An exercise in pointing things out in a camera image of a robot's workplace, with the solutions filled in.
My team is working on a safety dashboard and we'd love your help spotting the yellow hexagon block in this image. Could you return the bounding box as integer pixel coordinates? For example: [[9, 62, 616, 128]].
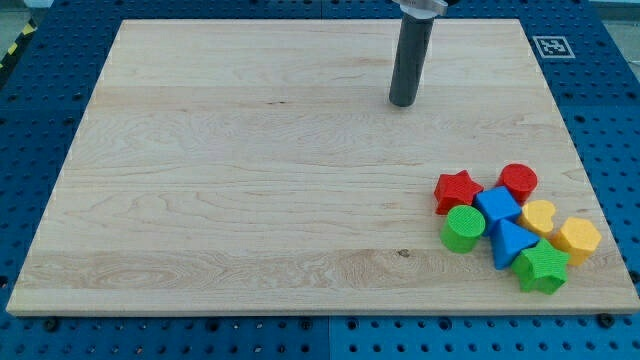
[[550, 217, 602, 266]]

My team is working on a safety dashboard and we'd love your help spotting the green cylinder block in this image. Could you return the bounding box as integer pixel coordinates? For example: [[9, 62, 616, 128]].
[[440, 205, 486, 254]]

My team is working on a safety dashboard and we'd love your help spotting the yellow black hazard tape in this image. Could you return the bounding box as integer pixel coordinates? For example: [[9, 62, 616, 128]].
[[1, 18, 38, 71]]

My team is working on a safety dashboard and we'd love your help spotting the green star block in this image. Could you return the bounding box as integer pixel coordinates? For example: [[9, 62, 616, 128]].
[[511, 238, 570, 295]]

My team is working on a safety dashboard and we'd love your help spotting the blue triangle block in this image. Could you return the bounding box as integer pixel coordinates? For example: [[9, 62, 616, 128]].
[[490, 220, 540, 270]]

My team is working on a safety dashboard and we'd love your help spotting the red cylinder block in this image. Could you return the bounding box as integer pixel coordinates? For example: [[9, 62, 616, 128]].
[[495, 163, 538, 205]]

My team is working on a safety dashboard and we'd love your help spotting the light wooden board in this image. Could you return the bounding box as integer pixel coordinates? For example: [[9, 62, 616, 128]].
[[7, 19, 639, 317]]

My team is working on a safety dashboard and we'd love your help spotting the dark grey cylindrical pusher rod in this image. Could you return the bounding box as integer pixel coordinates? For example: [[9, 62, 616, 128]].
[[389, 14, 434, 107]]

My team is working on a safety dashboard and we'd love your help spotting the white fiducial marker tag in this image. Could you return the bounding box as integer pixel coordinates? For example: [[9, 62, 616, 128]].
[[533, 35, 575, 59]]

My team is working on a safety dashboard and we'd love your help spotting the blue cube block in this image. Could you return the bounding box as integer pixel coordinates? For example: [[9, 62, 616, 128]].
[[473, 186, 522, 236]]

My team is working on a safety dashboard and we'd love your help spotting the yellow heart block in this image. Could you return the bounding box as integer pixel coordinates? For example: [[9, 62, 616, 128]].
[[517, 200, 557, 238]]

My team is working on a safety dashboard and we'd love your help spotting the red star block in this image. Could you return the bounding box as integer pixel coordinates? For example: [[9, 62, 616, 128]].
[[434, 170, 484, 215]]

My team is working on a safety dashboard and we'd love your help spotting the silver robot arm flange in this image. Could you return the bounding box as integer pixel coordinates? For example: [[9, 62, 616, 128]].
[[393, 0, 449, 20]]

